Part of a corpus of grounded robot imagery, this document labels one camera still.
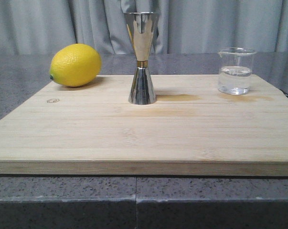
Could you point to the yellow lemon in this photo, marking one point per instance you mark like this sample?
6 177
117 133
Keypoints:
75 65

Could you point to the steel double jigger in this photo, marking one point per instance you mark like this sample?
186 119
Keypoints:
141 27

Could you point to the glass beaker with liquid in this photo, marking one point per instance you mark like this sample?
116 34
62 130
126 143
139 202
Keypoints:
235 70

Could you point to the wooden cutting board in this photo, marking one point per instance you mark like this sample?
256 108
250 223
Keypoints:
192 129

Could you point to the grey curtain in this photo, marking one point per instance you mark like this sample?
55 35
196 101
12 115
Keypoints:
185 26

